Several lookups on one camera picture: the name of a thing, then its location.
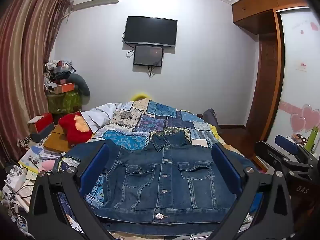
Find red plush toy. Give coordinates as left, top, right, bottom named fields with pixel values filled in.
left=59, top=112, right=93, bottom=147

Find yellow plush item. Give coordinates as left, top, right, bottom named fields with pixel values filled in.
left=130, top=92, right=151, bottom=102

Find wooden wardrobe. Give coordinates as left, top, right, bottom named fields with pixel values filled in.
left=231, top=0, right=320, bottom=172

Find red box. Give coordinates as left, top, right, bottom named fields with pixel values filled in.
left=27, top=113, right=54, bottom=134

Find pile of mixed clothes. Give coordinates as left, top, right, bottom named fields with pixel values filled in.
left=43, top=59, right=76, bottom=86

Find black wall television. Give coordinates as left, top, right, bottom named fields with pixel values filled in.
left=123, top=16, right=178, bottom=48

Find dark grey cloth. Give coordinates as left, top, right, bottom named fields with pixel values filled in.
left=202, top=108, right=223, bottom=133

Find pink soft item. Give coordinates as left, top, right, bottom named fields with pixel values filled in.
left=41, top=160, right=62, bottom=172

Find tangle of white chargers cables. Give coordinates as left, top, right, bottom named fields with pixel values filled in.
left=0, top=164, right=34, bottom=222

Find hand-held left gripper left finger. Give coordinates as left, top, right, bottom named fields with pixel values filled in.
left=28, top=142, right=118, bottom=240

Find green bottle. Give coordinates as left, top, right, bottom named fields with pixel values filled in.
left=304, top=127, right=319, bottom=153

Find patchwork patterned blanket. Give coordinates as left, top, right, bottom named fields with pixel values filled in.
left=57, top=97, right=255, bottom=240

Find small cosmetic jars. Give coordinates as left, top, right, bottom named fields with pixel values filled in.
left=291, top=132, right=308, bottom=146

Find white shirt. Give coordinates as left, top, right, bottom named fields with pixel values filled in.
left=81, top=102, right=131, bottom=133

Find black white patterned cloth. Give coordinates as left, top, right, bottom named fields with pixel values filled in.
left=17, top=134, right=33, bottom=148

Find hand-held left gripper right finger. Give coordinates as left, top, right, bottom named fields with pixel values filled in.
left=205, top=142, right=294, bottom=240

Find blue denim jacket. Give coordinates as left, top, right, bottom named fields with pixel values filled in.
left=54, top=130, right=255, bottom=233

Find orange box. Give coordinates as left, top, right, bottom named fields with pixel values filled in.
left=53, top=83, right=76, bottom=94

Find striped brown curtain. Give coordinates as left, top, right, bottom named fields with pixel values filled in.
left=0, top=0, right=73, bottom=162

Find dark grey box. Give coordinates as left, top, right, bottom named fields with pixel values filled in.
left=31, top=123, right=56, bottom=143

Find pile of papers and books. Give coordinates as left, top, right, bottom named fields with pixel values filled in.
left=18, top=142, right=66, bottom=181

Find small black wall monitor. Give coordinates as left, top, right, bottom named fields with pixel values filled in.
left=133, top=45, right=164, bottom=67

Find grey plush pillow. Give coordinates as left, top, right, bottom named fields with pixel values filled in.
left=71, top=73, right=91, bottom=97

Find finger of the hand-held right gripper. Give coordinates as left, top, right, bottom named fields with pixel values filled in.
left=275, top=135, right=316, bottom=162
left=254, top=141, right=286, bottom=172

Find white wardrobe sliding door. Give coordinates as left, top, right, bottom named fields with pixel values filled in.
left=265, top=5, right=320, bottom=155

